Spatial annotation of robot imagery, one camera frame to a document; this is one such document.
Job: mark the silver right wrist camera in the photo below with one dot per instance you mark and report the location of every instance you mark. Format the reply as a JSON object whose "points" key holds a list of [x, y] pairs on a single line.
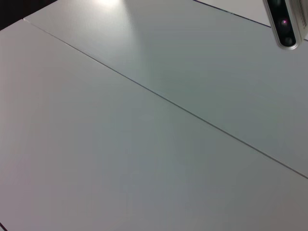
{"points": [[284, 24]]}

